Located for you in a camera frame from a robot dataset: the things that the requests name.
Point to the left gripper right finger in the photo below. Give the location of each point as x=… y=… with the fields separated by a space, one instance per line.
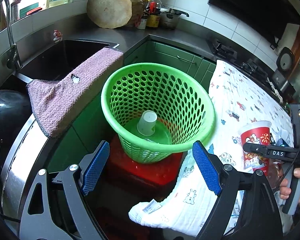
x=259 y=216

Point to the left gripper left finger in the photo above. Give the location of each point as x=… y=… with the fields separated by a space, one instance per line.
x=56 y=206

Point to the red paper cup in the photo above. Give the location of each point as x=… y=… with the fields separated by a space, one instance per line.
x=256 y=133

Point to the white paper cup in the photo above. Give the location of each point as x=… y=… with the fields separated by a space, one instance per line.
x=146 y=124

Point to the white printed tablecloth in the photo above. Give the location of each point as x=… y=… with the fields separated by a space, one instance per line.
x=237 y=101

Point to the black rice cooker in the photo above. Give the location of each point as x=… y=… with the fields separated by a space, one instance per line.
x=284 y=64

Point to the pink towel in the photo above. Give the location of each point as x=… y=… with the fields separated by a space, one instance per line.
x=56 y=104

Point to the black wok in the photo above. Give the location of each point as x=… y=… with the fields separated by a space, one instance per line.
x=15 y=109

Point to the red plastic stool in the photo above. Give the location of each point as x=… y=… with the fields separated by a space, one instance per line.
x=155 y=175

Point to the green cabinet door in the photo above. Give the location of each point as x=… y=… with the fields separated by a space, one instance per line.
x=173 y=57

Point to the black gas stove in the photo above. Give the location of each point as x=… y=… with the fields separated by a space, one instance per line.
x=231 y=56

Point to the green perforated plastic basket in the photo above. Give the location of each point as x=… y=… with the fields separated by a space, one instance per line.
x=185 y=112

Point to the chrome sink faucet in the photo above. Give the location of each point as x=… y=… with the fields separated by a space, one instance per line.
x=13 y=61

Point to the black range hood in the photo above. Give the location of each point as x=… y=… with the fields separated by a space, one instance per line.
x=267 y=17

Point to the small red sink figurine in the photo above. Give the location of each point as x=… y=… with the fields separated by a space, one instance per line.
x=57 y=36

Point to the steel pressure cooker pot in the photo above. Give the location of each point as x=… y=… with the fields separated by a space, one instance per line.
x=169 y=18

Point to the dark soy sauce bottle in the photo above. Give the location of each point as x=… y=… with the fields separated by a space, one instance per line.
x=153 y=9

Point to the round wooden chopping block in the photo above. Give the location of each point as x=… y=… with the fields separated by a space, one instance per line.
x=111 y=14

